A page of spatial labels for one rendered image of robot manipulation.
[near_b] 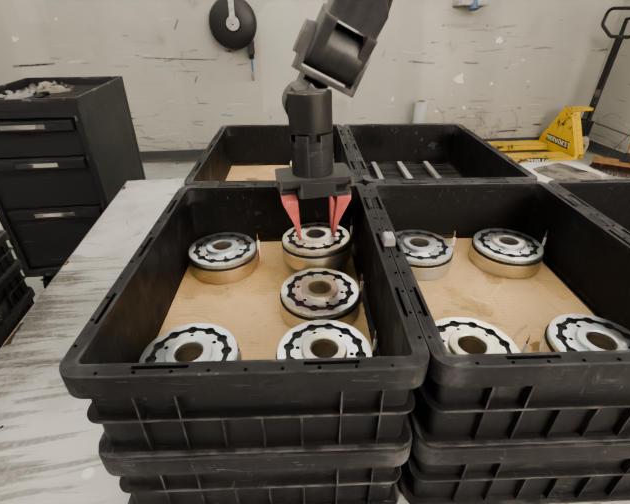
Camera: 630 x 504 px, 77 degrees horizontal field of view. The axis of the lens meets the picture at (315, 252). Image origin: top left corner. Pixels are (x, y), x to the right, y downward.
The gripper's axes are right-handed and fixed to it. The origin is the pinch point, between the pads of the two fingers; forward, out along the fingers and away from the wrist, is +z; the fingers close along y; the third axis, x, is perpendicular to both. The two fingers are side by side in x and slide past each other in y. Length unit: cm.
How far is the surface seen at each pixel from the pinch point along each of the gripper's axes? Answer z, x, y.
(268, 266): 5.7, -1.3, 7.6
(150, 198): 14, -64, 40
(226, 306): 6.0, 7.7, 13.7
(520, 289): 7.7, 10.0, -27.8
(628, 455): 11.6, 32.8, -25.2
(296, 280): 3.5, 7.2, 3.9
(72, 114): -4, -115, 75
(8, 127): -1, -116, 99
